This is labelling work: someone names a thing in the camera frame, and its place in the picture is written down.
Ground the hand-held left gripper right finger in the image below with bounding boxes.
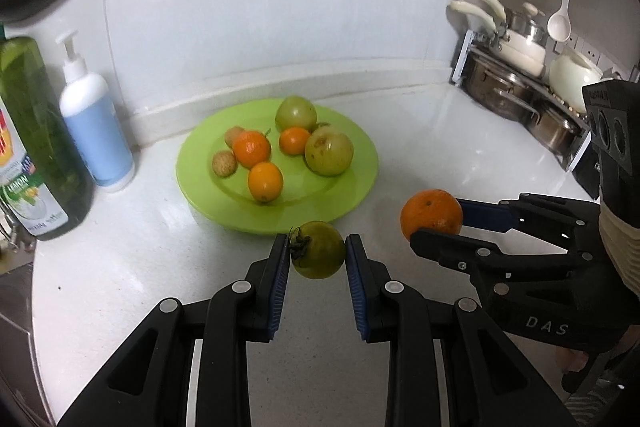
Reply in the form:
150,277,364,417
345,234,576,427

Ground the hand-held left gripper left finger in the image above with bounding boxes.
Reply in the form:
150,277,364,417
60,233,292,427

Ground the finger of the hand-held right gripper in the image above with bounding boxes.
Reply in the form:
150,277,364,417
409,228,597,284
459,192,602,254

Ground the round orange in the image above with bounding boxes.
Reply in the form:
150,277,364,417
400,189,463,242

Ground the green tomato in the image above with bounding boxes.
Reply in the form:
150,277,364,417
289,221,347,280

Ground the green plate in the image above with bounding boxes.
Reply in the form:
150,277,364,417
176,99,379,235

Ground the small orange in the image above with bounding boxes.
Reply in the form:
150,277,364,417
248,161,284,204
278,127,312,156

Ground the round brown fruit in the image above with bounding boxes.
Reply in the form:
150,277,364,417
212,150,237,178

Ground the large orange with stem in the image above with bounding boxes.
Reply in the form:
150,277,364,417
232,130,272,169

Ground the green apple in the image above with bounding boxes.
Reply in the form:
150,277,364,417
275,95,318,132

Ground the person's right hand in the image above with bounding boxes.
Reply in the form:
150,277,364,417
561,348,592,376

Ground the striped clothing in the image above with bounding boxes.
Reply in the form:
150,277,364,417
562,372,632,427

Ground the small steel pot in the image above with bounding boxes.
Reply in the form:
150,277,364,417
529,103,585,156

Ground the large steel pot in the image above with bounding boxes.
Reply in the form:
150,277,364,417
462,56,540,120

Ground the green-brown spotted apple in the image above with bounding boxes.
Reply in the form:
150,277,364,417
304,127,355,176

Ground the white pot rack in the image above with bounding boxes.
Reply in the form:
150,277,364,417
449,29,597,172

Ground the white kettle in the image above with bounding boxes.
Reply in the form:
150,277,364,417
549,46,607,98

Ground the white ladle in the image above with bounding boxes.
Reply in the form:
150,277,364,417
546,0,574,42

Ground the white pump bottle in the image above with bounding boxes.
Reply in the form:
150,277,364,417
55,30,136,192

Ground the green dish soap bottle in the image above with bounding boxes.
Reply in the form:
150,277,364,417
0,24,96,242

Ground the steel lidded pot cream handle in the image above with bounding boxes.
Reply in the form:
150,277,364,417
466,0,549,46

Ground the wall outlet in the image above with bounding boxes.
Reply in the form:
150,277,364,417
570,34,622,74

